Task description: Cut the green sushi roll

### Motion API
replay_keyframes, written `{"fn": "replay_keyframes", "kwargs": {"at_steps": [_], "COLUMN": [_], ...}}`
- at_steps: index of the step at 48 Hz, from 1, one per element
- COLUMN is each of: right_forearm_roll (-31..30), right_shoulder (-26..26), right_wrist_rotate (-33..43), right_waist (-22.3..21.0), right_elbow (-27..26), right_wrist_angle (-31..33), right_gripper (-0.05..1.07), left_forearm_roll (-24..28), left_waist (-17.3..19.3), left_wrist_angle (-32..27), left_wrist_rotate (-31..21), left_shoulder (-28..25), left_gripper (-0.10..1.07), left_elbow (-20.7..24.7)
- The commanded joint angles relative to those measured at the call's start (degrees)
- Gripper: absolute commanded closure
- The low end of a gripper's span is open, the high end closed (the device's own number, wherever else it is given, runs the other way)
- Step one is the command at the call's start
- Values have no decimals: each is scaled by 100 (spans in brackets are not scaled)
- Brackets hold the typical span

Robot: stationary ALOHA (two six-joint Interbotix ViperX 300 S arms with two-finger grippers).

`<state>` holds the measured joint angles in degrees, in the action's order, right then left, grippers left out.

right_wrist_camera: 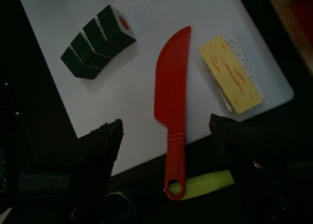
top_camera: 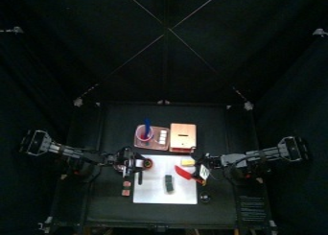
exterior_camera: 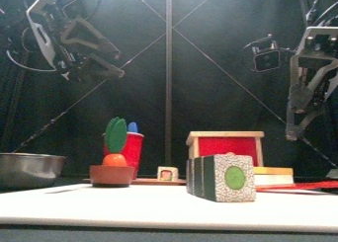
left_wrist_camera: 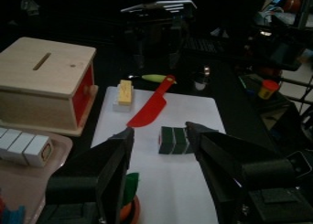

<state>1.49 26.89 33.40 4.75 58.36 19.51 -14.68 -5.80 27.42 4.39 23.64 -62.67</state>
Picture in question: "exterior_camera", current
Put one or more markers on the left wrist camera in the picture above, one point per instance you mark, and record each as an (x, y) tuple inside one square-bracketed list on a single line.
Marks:
[(72, 4)]

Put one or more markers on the large green sushi roll piece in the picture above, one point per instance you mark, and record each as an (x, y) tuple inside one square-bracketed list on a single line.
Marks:
[(228, 178)]

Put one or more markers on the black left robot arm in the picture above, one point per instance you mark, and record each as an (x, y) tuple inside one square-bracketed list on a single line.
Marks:
[(12, 28)]

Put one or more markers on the wooden tray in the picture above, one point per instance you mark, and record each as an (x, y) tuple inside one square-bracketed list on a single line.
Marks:
[(149, 182)]

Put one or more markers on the wooden box with red side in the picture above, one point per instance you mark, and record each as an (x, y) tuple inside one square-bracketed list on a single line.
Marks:
[(226, 146)]

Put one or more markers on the blue pen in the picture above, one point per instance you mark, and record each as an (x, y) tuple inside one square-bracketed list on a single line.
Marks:
[(132, 127)]

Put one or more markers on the white cutting board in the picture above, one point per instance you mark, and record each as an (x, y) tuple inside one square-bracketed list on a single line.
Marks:
[(132, 209)]

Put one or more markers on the toy carrot with green leaves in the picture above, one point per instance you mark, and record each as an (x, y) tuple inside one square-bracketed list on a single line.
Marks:
[(115, 137)]

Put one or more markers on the red plastic cup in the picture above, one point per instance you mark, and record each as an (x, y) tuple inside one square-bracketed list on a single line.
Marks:
[(133, 150)]

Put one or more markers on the vertical metal frame pole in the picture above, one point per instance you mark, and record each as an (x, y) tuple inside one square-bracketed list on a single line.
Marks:
[(168, 88)]

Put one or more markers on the red toy knife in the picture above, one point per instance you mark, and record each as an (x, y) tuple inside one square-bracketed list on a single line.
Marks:
[(307, 185)]

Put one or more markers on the yellow and white sponge block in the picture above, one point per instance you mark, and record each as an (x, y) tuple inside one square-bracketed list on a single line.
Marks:
[(274, 176)]

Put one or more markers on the brown toy flower pot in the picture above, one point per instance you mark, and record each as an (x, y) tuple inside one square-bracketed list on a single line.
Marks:
[(111, 176)]

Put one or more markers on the small white sushi piece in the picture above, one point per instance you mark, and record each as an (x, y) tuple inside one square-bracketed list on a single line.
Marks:
[(167, 174)]

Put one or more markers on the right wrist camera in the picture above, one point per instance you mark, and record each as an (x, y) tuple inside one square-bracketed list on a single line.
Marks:
[(267, 60)]

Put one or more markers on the metal bowl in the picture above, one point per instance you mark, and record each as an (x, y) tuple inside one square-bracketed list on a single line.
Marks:
[(28, 170)]

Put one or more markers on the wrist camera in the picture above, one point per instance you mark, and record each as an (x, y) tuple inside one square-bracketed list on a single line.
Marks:
[(72, 4), (267, 60)]

